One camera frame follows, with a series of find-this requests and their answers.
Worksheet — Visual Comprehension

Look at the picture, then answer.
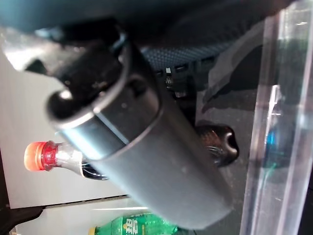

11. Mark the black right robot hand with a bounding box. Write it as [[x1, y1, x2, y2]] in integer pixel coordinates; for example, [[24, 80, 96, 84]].
[[0, 0, 294, 231]]

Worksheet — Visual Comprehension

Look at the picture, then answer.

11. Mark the Coca-Cola bottle red label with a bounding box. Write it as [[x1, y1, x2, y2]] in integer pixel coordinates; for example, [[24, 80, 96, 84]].
[[23, 124, 239, 181]]

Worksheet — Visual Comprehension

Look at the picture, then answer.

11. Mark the green Sprite bottle yellow cap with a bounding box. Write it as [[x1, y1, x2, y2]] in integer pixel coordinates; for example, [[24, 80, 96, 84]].
[[88, 212, 189, 235]]

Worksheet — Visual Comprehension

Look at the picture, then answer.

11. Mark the black shelf board clear rail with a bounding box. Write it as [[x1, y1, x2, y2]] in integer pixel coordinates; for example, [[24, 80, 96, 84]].
[[193, 0, 313, 235]]

